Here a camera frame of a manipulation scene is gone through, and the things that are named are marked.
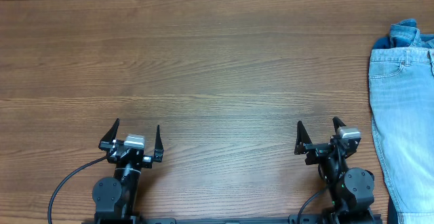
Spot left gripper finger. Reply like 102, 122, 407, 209
153, 125, 164, 162
100, 118, 120, 143

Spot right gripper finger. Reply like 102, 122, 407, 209
294, 121, 313, 155
332, 117, 346, 133

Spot light blue denim shorts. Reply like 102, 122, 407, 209
368, 48, 433, 223

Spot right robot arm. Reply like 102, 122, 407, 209
294, 117, 382, 224

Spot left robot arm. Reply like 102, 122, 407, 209
92, 119, 164, 223

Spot medium blue denim jeans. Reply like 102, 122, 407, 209
372, 18, 433, 50

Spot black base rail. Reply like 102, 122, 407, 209
84, 214, 383, 224

